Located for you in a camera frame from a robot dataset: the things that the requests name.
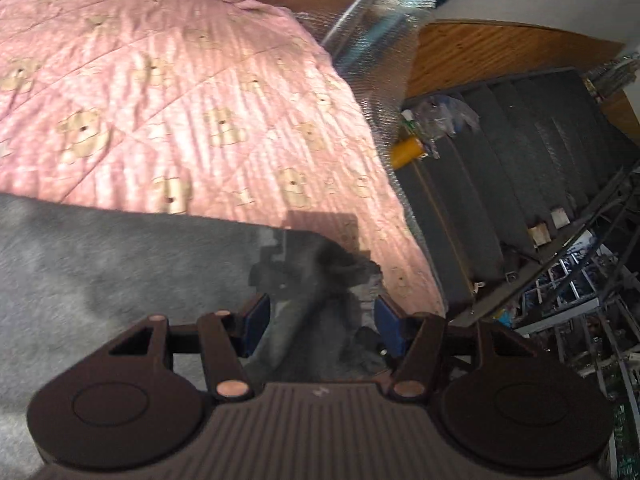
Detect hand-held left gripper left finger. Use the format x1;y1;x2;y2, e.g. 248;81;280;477
107;293;272;404

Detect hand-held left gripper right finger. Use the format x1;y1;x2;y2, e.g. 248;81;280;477
373;295;539;404

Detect grey fleece pants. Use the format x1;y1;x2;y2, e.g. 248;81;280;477
0;192;401;480

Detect yellow bottle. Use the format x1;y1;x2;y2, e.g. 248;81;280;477
390;136;427;170

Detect metal shelf rack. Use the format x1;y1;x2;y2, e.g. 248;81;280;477
500;170;640;480

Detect dark grey staircase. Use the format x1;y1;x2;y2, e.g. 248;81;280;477
395;67;640;313

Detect crumpled clear plastic bags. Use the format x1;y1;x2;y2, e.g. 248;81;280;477
400;93;482;159

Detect pink teddy bear blanket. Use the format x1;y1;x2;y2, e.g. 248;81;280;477
0;0;448;322

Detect clear bubble wrap sheet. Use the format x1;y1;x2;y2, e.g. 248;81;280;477
295;0;451;241

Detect pile of printed papers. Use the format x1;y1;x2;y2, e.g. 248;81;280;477
581;51;640;102

